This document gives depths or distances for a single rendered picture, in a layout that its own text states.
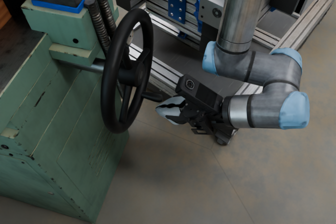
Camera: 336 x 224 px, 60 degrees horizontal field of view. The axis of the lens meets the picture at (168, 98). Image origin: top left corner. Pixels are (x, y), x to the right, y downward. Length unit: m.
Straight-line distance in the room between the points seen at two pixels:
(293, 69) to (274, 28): 1.11
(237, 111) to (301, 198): 0.92
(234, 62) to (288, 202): 0.94
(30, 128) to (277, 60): 0.56
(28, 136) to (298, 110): 0.56
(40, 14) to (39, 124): 0.25
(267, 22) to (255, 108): 1.22
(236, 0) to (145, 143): 1.03
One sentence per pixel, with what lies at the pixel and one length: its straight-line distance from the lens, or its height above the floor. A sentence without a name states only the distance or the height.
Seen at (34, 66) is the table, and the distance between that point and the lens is 0.67.
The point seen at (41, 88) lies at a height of 0.81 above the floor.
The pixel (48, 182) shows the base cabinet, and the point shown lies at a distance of 0.93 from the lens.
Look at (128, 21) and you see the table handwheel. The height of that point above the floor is 0.95.
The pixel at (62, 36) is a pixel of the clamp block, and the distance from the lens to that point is 0.67.
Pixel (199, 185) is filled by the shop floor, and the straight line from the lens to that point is 1.41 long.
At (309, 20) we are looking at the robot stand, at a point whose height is 0.23.
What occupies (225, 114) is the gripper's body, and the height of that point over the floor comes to 0.79.
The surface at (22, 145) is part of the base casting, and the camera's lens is 0.70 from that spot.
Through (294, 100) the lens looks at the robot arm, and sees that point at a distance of 0.61.
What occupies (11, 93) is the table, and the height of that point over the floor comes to 0.88.
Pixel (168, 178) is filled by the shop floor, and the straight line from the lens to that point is 1.41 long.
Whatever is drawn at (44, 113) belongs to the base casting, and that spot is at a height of 0.75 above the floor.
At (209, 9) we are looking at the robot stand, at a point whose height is 0.74.
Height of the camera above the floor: 1.33
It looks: 55 degrees down
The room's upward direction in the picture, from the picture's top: straight up
